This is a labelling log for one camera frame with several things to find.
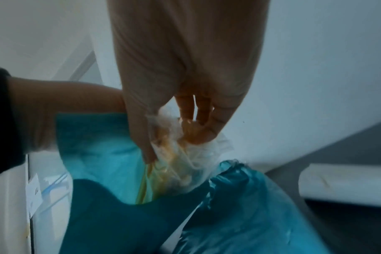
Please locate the person's left hand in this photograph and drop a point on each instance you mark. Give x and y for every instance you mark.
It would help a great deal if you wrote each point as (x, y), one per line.
(68, 99)

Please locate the person's right hand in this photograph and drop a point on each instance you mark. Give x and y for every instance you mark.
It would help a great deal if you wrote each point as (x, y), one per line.
(184, 49)

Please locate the clear stained plastic wrap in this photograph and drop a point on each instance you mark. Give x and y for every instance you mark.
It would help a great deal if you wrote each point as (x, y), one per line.
(190, 163)

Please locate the blue plastic garbage bag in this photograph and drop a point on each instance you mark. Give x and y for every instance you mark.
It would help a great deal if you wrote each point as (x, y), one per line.
(115, 218)

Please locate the white paper label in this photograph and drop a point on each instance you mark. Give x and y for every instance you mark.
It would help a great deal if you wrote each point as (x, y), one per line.
(33, 193)

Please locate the white cabinet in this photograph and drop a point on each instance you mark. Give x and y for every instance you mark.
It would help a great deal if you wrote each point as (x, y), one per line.
(52, 198)

